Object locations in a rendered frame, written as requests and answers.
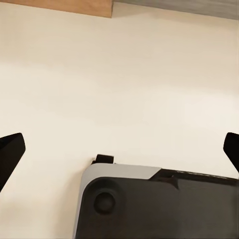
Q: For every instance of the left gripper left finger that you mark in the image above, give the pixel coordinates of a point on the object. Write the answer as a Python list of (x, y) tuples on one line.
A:
[(12, 148)]

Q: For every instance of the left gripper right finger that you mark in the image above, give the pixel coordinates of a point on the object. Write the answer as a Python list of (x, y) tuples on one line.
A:
[(231, 148)]

